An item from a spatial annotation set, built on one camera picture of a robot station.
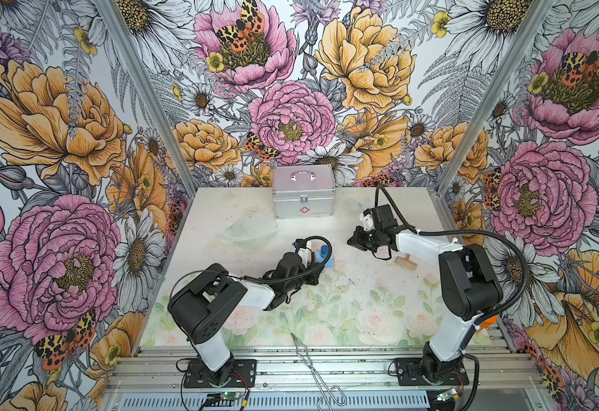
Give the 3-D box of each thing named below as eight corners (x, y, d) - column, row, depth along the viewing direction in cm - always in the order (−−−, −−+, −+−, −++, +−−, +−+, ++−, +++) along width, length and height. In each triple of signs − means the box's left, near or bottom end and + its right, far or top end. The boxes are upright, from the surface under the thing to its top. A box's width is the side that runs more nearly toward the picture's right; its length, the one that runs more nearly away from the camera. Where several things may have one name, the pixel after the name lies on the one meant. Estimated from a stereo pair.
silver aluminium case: (273, 220, 114) (269, 193, 101) (277, 187, 127) (274, 159, 115) (332, 221, 114) (336, 193, 101) (329, 187, 127) (332, 159, 115)
